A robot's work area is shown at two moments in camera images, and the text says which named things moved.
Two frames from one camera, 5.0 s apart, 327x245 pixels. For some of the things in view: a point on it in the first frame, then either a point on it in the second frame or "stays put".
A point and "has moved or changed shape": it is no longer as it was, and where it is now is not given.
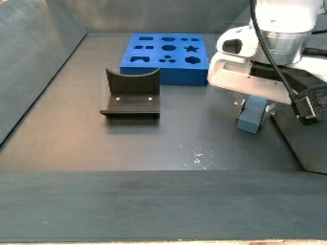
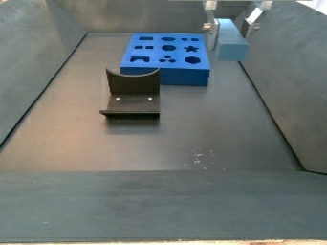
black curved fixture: [134, 95] stays put
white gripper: [230, 72] to [250, 24]
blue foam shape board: [176, 54] stays put
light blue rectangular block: [251, 115] has moved or changed shape
